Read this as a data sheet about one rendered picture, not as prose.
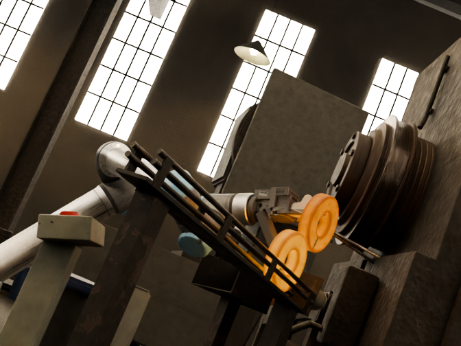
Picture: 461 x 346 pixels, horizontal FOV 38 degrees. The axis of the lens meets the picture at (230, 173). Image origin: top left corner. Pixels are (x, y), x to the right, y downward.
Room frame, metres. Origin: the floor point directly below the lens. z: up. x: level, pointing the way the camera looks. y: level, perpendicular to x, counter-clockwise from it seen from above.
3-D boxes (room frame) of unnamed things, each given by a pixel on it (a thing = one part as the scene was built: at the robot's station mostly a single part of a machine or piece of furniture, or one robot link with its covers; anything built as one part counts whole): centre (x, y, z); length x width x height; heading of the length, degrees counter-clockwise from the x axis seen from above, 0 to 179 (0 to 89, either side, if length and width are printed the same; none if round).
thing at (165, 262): (4.95, 0.23, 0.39); 1.03 x 0.83 x 0.79; 94
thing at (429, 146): (2.20, -0.54, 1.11); 0.47 x 0.10 x 0.47; 0
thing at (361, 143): (2.20, -0.36, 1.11); 0.28 x 0.06 x 0.28; 0
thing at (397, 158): (2.20, -0.45, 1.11); 0.47 x 0.06 x 0.47; 0
